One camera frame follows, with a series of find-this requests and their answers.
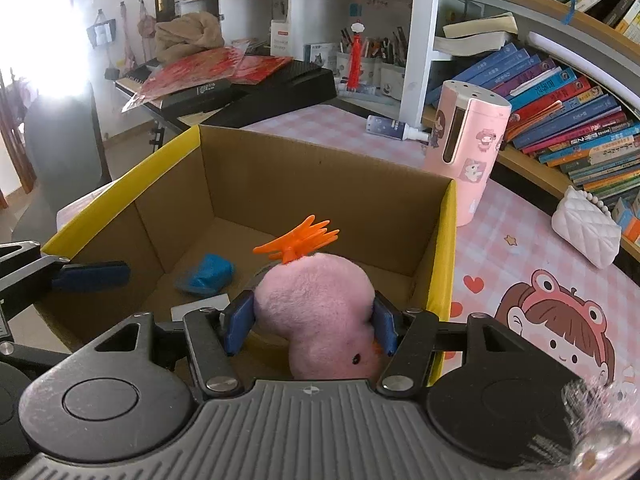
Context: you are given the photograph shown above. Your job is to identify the hanging wall bag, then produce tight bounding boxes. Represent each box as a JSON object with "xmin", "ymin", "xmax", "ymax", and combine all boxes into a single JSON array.
[{"xmin": 87, "ymin": 10, "xmax": 117, "ymax": 50}]

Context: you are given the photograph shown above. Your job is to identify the small white box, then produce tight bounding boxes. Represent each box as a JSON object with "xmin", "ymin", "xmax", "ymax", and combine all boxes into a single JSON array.
[{"xmin": 170, "ymin": 294, "xmax": 232, "ymax": 322}]

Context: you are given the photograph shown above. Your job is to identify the thick cream book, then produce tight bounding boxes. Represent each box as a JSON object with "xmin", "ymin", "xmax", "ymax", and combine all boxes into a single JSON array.
[{"xmin": 434, "ymin": 12, "xmax": 518, "ymax": 56}]

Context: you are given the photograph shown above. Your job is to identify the blue white card box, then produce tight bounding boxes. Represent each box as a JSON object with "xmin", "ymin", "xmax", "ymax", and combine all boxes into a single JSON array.
[{"xmin": 304, "ymin": 42, "xmax": 337, "ymax": 66}]

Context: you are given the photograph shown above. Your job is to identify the pink plush toy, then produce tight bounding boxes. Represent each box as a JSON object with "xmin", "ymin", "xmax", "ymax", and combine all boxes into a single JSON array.
[{"xmin": 254, "ymin": 254, "xmax": 383, "ymax": 381}]

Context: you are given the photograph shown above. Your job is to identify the white wooden bookshelf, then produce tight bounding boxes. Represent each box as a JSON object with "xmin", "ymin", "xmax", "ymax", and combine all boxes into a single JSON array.
[{"xmin": 175, "ymin": 0, "xmax": 640, "ymax": 261}]

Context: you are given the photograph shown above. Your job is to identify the black electric piano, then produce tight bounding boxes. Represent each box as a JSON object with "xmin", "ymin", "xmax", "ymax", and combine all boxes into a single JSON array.
[{"xmin": 115, "ymin": 57, "xmax": 338, "ymax": 128}]

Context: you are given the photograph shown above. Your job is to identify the white blue tube bottle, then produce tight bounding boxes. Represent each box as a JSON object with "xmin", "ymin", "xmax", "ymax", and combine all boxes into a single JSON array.
[{"xmin": 366, "ymin": 114, "xmax": 431, "ymax": 143}]

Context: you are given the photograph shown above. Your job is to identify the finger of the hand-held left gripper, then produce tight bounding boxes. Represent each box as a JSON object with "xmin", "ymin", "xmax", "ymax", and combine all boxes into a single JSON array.
[{"xmin": 0, "ymin": 242, "xmax": 132, "ymax": 318}]

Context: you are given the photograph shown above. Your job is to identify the row of colourful books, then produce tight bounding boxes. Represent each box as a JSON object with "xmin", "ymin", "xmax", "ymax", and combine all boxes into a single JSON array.
[{"xmin": 440, "ymin": 42, "xmax": 640, "ymax": 211}]

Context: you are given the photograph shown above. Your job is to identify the blue packet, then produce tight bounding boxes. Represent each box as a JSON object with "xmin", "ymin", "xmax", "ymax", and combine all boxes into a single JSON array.
[{"xmin": 175, "ymin": 254, "xmax": 236, "ymax": 297}]

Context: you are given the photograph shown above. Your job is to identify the pink cartoon cylinder container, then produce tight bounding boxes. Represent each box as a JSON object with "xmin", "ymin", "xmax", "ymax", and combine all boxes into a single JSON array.
[{"xmin": 424, "ymin": 80, "xmax": 512, "ymax": 227}]

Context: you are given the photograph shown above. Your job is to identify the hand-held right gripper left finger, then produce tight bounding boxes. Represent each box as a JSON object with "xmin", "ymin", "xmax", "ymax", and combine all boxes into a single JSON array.
[{"xmin": 70, "ymin": 290, "xmax": 257, "ymax": 397}]

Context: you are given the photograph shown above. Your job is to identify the orange hair claw clip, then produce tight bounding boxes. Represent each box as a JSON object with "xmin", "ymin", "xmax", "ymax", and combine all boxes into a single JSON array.
[{"xmin": 252, "ymin": 215, "xmax": 341, "ymax": 265}]

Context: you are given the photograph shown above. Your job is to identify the white quilted purse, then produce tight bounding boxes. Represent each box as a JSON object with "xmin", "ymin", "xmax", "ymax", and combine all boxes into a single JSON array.
[{"xmin": 551, "ymin": 186, "xmax": 622, "ymax": 268}]

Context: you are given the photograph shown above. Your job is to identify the red tassel ornament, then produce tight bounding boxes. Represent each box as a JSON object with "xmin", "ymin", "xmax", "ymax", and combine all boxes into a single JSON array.
[{"xmin": 348, "ymin": 22, "xmax": 366, "ymax": 93}]

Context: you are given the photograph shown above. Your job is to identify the white card red logo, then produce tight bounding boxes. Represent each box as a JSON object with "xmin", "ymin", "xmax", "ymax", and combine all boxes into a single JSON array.
[{"xmin": 270, "ymin": 20, "xmax": 293, "ymax": 56}]

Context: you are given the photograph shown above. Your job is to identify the red plastic packet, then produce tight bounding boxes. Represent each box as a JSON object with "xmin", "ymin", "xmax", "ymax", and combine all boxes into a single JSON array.
[{"xmin": 121, "ymin": 46, "xmax": 293, "ymax": 113}]

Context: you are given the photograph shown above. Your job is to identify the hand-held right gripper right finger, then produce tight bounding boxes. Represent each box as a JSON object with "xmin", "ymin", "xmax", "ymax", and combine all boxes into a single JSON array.
[{"xmin": 372, "ymin": 292, "xmax": 576, "ymax": 397}]

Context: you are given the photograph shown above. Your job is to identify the brown fluffy towel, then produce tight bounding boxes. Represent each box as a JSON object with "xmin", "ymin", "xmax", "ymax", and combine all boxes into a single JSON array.
[{"xmin": 153, "ymin": 12, "xmax": 226, "ymax": 63}]

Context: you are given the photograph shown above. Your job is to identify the yellow cardboard box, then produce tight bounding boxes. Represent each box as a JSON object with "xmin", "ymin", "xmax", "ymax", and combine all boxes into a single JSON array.
[{"xmin": 40, "ymin": 125, "xmax": 458, "ymax": 386}]

